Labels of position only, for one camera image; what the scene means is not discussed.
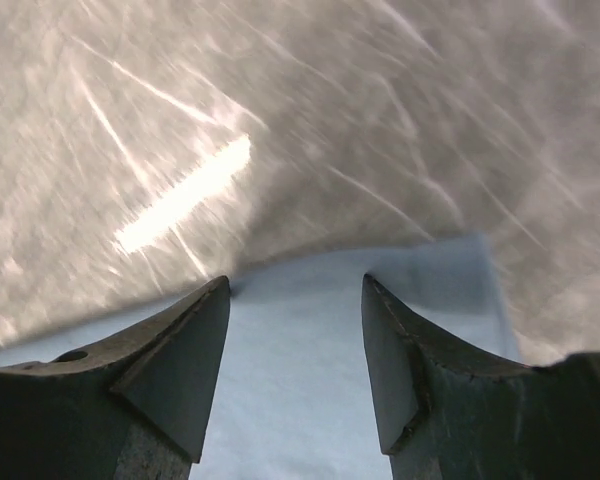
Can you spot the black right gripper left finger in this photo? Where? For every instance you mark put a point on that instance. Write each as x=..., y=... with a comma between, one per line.
x=134, y=405

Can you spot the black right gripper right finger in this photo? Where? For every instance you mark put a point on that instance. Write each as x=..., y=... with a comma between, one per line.
x=446, y=409

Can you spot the grey-blue polo shirt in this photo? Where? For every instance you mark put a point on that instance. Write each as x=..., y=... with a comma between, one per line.
x=293, y=398

